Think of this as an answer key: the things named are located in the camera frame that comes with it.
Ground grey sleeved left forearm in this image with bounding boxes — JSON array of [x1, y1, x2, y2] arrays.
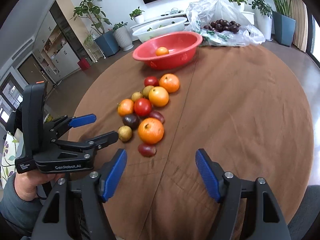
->
[[1, 174, 43, 239]]

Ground right plant in white pot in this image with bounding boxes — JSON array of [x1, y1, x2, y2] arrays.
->
[[250, 0, 272, 41]]

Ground yellow orange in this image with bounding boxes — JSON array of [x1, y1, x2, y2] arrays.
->
[[148, 86, 169, 107]]

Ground red tomato top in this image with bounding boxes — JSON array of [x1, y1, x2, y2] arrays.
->
[[144, 76, 159, 87]]

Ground brownish longan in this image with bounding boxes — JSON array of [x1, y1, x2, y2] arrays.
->
[[131, 92, 144, 102], [118, 125, 132, 142], [142, 85, 154, 99]]

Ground red grape tomato front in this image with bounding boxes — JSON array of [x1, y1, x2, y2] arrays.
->
[[138, 144, 157, 158]]

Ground wooden storage shelf cabinet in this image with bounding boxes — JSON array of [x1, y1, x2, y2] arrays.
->
[[33, 0, 96, 83]]

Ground small right plant on cabinet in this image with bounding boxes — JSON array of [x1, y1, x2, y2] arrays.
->
[[229, 0, 249, 12]]

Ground white TV cabinet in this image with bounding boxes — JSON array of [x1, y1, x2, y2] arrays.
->
[[130, 11, 255, 31]]

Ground plant in white ribbed pot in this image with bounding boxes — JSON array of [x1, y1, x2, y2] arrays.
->
[[112, 22, 134, 51]]

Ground white basin with greens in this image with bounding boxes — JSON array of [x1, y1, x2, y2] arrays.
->
[[132, 17, 187, 43]]

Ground large front orange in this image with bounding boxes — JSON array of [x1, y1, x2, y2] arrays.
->
[[138, 118, 164, 145]]

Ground tall plant in blue pot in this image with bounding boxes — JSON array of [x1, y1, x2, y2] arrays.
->
[[72, 0, 119, 57]]

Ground pile of dark plums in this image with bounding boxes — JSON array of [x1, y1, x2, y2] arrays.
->
[[203, 19, 241, 33]]

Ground dark purple plum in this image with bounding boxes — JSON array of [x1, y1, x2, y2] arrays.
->
[[122, 114, 140, 130]]

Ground brown tablecloth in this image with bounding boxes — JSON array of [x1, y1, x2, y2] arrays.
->
[[67, 39, 315, 240]]

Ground clear plastic bag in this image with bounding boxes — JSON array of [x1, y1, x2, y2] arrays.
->
[[185, 0, 265, 47]]

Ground red waste bin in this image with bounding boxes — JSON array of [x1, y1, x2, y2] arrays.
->
[[78, 58, 91, 71]]

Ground small orange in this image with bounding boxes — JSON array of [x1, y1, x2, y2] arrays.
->
[[117, 99, 134, 117], [155, 47, 169, 56]]

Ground red plastic basin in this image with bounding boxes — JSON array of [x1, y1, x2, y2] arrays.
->
[[132, 31, 202, 70]]

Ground person's left hand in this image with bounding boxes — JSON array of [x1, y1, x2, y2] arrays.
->
[[14, 170, 65, 202]]

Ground large right plant blue pot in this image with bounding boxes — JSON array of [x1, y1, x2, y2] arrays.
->
[[272, 0, 296, 47]]

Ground small plant on cabinet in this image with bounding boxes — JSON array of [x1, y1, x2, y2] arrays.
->
[[229, 0, 249, 12], [129, 7, 144, 24]]

